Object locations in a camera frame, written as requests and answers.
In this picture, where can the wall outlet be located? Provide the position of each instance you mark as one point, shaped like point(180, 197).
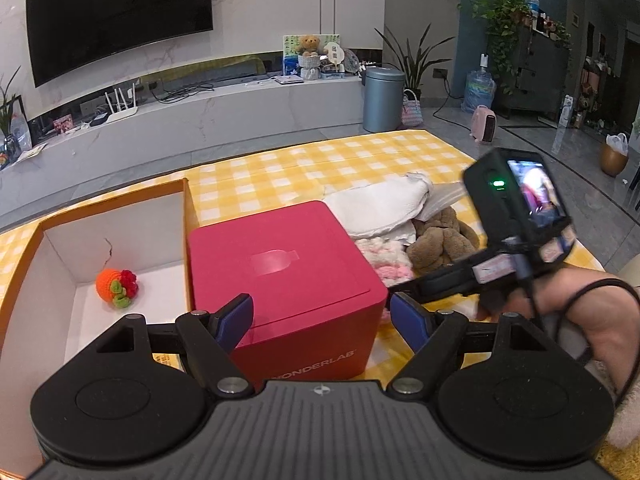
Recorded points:
point(440, 73)

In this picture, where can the small teddy bear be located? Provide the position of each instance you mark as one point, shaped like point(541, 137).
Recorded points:
point(308, 45)

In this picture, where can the red cube box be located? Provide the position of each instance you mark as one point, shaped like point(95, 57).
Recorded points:
point(300, 270)

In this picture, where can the gold pot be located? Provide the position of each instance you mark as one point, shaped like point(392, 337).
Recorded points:
point(614, 162)

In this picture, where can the green plant in glass vase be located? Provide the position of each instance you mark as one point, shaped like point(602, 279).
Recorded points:
point(7, 120)

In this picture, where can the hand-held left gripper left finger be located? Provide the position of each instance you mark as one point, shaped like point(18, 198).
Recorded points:
point(232, 320)

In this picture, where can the white padded cloth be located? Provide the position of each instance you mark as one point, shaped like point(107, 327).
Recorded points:
point(370, 210)

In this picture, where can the dark open shelf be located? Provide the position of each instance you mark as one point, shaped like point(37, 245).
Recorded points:
point(595, 90)

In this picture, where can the white marble tv console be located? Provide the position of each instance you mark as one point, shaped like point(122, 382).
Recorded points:
point(225, 120)

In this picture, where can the white plastic bag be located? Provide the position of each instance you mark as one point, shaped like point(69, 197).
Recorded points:
point(617, 142)

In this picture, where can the grey blue trash can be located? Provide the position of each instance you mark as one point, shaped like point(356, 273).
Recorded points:
point(382, 102)

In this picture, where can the dark cabinet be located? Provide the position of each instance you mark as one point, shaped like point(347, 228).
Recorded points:
point(537, 80)

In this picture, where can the person's right forearm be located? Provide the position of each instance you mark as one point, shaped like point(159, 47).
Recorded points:
point(620, 320)

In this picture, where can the blue water jug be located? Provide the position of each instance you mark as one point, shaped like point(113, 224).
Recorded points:
point(479, 90)

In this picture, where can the yellow checkered tablecloth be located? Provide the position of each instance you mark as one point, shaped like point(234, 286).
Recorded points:
point(310, 160)

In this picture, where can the pastel woven bag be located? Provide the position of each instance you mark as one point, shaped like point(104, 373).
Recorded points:
point(412, 112)

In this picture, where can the green poster board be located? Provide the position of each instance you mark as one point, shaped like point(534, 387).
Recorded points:
point(290, 55)

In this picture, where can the white knitted pot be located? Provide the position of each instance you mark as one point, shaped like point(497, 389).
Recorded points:
point(309, 67)

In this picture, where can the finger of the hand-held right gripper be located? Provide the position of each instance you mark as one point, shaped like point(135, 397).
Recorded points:
point(440, 280)

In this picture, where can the white round fan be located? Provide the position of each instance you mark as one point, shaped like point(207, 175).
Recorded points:
point(336, 54)

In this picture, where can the white router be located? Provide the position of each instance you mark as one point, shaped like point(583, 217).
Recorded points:
point(122, 115)

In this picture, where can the loose papers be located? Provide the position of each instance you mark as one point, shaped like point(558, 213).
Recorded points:
point(32, 152)

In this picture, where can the small black box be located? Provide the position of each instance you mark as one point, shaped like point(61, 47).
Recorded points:
point(99, 120)

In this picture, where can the flat white book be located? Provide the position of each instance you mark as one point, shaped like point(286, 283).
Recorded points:
point(288, 80)

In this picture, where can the brown plush toy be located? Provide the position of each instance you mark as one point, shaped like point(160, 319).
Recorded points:
point(440, 245)

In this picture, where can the pink white knitted toy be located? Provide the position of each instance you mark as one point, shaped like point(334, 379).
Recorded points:
point(385, 260)

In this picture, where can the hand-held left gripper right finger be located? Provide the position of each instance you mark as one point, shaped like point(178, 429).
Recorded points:
point(410, 320)

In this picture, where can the small pink card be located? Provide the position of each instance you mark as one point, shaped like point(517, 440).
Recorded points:
point(63, 124)

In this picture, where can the yellow fluffy blanket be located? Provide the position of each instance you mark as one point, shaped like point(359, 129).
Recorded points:
point(622, 465)

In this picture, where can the bushy vine plant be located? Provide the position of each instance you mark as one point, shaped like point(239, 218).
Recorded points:
point(502, 20)

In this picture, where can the pink space heater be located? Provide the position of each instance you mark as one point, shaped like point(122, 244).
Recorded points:
point(485, 126)

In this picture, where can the black wall television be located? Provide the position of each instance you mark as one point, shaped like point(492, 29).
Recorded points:
point(120, 15)

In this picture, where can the tall leafy potted plant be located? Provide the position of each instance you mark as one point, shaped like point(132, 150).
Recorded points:
point(412, 65)

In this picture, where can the person's right hand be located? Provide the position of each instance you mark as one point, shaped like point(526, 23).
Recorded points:
point(515, 302)

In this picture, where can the orange cardboard box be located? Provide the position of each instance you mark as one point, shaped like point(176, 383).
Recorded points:
point(140, 240)

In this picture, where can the orange crochet fruit toy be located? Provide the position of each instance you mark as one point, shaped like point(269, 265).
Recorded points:
point(110, 282)

